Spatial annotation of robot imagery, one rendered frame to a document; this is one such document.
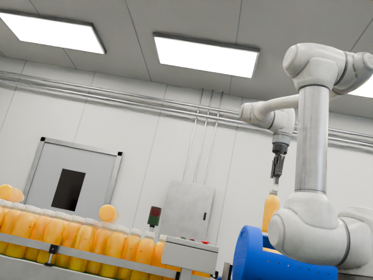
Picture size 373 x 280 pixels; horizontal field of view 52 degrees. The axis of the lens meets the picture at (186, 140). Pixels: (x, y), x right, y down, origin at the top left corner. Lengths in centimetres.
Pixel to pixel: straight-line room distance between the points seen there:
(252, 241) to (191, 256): 36
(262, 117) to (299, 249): 82
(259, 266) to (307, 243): 52
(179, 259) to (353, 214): 62
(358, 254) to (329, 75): 59
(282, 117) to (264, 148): 356
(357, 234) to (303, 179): 23
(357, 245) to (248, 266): 55
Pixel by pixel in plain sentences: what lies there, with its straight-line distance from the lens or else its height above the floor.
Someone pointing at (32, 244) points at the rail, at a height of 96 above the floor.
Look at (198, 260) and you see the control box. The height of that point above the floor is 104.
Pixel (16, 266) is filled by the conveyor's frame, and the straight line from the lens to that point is 165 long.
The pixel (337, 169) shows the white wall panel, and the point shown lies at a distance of 565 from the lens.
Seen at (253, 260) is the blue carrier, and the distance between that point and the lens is 169.
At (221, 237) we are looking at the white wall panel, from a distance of 523.
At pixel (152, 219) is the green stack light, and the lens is 212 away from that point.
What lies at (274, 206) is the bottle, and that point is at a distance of 185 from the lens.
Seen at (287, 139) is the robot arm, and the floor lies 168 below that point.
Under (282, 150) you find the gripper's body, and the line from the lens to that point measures 191.
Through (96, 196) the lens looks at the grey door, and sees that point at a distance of 545.
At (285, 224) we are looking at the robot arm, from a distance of 121.
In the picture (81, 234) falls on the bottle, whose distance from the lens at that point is 162.
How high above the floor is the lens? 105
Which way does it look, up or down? 16 degrees up
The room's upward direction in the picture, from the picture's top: 12 degrees clockwise
